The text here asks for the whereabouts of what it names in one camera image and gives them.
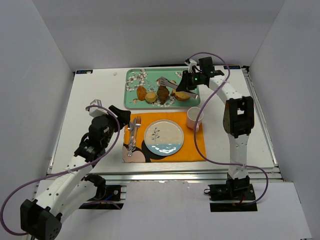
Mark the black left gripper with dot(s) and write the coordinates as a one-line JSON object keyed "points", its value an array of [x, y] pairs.
{"points": [[116, 114]]}

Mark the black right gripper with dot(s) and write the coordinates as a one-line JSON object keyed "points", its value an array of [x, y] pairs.
{"points": [[186, 80]]}

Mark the metal serving tongs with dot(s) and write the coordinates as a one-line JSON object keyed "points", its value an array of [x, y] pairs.
{"points": [[165, 82]]}

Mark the dark brown croissant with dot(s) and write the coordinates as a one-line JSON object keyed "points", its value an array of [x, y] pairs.
{"points": [[162, 94]]}

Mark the round pale bun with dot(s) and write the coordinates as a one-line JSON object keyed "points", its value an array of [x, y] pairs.
{"points": [[151, 97]]}

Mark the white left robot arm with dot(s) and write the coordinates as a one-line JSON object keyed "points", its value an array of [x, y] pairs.
{"points": [[43, 216]]}

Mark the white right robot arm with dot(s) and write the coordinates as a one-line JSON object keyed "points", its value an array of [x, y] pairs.
{"points": [[238, 117]]}

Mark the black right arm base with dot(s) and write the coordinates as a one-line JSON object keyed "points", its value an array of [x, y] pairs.
{"points": [[223, 200]]}

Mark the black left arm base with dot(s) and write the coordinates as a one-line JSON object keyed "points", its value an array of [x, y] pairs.
{"points": [[113, 199]]}

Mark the sliced bread loaf piece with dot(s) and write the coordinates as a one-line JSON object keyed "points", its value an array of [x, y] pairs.
{"points": [[180, 96]]}

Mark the golden oval bread roll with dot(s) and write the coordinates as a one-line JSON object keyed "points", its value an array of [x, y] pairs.
{"points": [[141, 93]]}

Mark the silver fork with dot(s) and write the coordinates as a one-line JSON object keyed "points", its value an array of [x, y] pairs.
{"points": [[138, 125]]}

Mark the silver knife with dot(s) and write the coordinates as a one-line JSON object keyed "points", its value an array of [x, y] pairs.
{"points": [[133, 134]]}

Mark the pink mug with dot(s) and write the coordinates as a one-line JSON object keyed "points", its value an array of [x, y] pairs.
{"points": [[194, 118]]}

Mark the silver spoon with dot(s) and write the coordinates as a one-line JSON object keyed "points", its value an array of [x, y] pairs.
{"points": [[131, 130]]}

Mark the green floral tray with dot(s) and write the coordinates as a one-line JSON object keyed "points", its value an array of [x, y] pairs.
{"points": [[147, 78]]}

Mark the white blue ceramic plate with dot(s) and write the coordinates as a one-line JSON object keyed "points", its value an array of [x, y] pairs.
{"points": [[164, 137]]}

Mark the blue black right label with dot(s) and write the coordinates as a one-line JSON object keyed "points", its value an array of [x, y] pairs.
{"points": [[232, 67]]}

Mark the blue black label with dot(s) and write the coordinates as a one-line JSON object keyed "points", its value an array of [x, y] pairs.
{"points": [[232, 67], [84, 71]]}

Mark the blue black left label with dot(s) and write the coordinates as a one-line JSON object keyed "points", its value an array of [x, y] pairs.
{"points": [[84, 71]]}

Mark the orange cloth placemat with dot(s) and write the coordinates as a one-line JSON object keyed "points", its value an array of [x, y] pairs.
{"points": [[188, 151]]}

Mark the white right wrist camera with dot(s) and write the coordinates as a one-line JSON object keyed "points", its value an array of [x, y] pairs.
{"points": [[191, 64]]}

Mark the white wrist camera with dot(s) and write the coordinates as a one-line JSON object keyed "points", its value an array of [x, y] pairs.
{"points": [[191, 64], [95, 111]]}

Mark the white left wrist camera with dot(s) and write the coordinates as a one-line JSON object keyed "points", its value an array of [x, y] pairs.
{"points": [[95, 111]]}

